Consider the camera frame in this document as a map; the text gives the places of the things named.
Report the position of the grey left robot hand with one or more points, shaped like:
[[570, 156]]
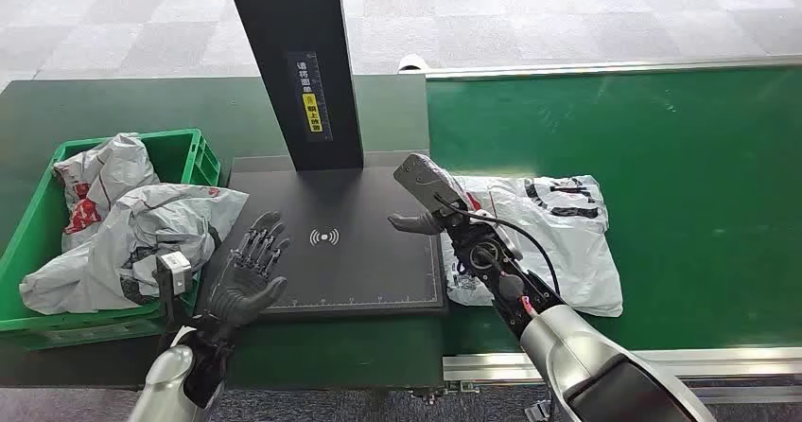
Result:
[[241, 290]]

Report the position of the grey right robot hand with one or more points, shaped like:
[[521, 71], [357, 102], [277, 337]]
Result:
[[418, 223]]

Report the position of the grey black-print mailer package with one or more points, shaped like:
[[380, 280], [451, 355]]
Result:
[[570, 250]]

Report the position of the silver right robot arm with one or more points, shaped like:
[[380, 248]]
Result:
[[576, 356]]

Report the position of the green conveyor belt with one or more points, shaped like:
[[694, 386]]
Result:
[[689, 187]]

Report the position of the large grey crumpled mailer bag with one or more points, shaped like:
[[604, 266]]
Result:
[[125, 243]]

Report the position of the white roller end cap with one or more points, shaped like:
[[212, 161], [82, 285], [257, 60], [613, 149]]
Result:
[[413, 63]]

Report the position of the black yellow column label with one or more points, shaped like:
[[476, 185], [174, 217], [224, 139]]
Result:
[[311, 102]]

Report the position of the grey red-print mailer bag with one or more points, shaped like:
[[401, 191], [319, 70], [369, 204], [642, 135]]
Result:
[[106, 168]]

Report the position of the green plastic crate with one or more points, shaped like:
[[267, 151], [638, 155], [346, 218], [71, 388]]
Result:
[[25, 262]]

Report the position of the black scanner column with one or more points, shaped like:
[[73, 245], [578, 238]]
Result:
[[294, 24]]

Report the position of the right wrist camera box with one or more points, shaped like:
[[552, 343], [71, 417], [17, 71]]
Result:
[[429, 181]]

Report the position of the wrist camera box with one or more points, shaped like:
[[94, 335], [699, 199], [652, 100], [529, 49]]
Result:
[[175, 272], [429, 181]]

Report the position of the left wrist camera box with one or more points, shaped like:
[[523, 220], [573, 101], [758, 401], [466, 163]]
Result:
[[175, 272]]

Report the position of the metal conveyor mounting bracket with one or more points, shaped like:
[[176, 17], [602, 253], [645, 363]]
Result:
[[442, 392]]

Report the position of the thin aluminium conveyor rail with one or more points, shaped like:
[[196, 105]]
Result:
[[626, 67]]

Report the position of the wide aluminium conveyor rail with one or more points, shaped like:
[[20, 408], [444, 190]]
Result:
[[720, 363]]

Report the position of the aluminium conveyor frame beam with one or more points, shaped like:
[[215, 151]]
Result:
[[752, 394]]

